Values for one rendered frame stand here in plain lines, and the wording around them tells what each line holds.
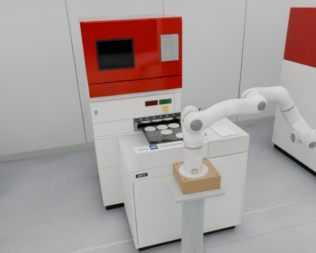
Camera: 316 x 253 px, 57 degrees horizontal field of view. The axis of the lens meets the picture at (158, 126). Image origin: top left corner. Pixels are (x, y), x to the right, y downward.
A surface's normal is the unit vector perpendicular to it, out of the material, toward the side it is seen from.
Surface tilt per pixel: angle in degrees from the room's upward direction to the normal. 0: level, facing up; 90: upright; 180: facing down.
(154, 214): 90
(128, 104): 90
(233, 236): 0
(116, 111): 90
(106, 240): 0
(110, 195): 90
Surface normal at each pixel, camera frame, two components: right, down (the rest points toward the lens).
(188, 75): 0.26, 0.37
